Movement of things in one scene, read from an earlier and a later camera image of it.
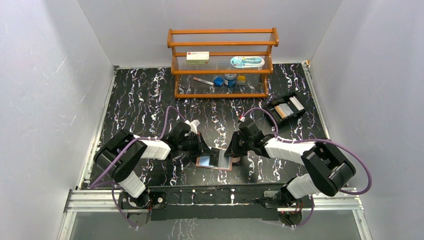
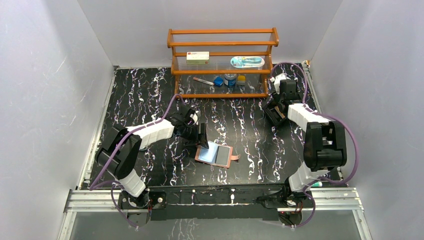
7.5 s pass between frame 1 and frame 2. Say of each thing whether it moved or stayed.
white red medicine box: stayed
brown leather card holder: moved
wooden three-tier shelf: stayed
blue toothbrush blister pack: stayed
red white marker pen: stayed
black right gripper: moved
